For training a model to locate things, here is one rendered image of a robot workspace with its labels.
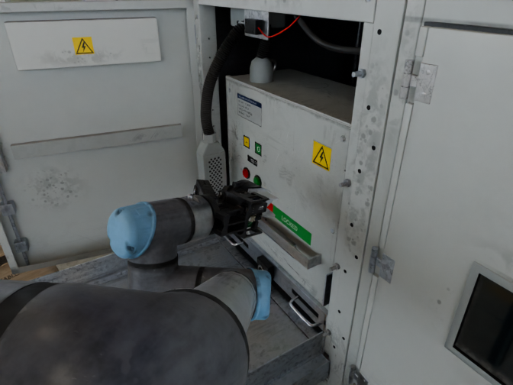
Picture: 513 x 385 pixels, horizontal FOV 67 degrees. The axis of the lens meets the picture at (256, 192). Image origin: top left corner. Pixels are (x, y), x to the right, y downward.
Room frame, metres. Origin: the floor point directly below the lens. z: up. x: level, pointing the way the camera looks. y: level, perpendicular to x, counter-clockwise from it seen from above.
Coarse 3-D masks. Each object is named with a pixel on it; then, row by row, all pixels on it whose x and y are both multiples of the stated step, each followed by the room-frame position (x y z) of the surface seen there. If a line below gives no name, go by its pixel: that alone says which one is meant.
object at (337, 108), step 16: (240, 80) 1.03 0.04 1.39; (288, 80) 1.04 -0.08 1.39; (304, 80) 1.04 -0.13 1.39; (320, 80) 1.04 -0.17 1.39; (288, 96) 0.88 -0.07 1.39; (304, 96) 0.88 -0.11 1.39; (320, 96) 0.88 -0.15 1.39; (336, 96) 0.88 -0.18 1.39; (352, 96) 0.88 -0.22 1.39; (320, 112) 0.75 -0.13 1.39; (336, 112) 0.76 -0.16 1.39; (352, 112) 0.76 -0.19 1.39
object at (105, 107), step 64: (128, 0) 1.09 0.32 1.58; (192, 0) 1.14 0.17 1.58; (0, 64) 0.98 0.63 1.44; (64, 64) 1.01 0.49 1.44; (128, 64) 1.09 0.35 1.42; (192, 64) 1.13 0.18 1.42; (0, 128) 0.96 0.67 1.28; (64, 128) 1.02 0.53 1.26; (128, 128) 1.08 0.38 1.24; (192, 128) 1.15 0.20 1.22; (0, 192) 0.93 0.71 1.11; (64, 192) 1.00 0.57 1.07; (128, 192) 1.07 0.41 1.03; (192, 192) 1.15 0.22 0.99; (64, 256) 0.98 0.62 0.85
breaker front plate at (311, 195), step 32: (256, 96) 0.95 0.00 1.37; (256, 128) 0.95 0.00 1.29; (288, 128) 0.84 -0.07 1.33; (320, 128) 0.75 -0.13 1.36; (288, 160) 0.83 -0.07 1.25; (288, 192) 0.83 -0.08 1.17; (320, 192) 0.73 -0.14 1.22; (320, 224) 0.72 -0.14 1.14; (288, 256) 0.82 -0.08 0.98; (320, 288) 0.71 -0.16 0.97
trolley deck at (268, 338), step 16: (192, 256) 0.99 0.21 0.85; (208, 256) 0.99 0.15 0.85; (224, 256) 0.99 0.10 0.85; (272, 304) 0.77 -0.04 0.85; (256, 320) 0.72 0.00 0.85; (272, 320) 0.72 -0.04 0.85; (288, 320) 0.72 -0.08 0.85; (256, 336) 0.67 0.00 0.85; (272, 336) 0.67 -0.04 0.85; (288, 336) 0.67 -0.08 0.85; (304, 336) 0.67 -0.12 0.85; (256, 352) 0.62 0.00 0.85; (272, 352) 0.62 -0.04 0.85; (304, 368) 0.58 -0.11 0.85; (320, 368) 0.58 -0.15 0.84; (272, 384) 0.54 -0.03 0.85; (288, 384) 0.54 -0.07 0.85; (304, 384) 0.55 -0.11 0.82
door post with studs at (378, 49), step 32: (384, 0) 0.59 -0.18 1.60; (384, 32) 0.58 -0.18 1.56; (384, 64) 0.58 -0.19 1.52; (384, 96) 0.57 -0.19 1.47; (352, 128) 0.62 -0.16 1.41; (352, 160) 0.61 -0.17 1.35; (352, 192) 0.60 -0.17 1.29; (352, 224) 0.59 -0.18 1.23; (352, 256) 0.58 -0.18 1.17; (352, 288) 0.57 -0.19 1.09
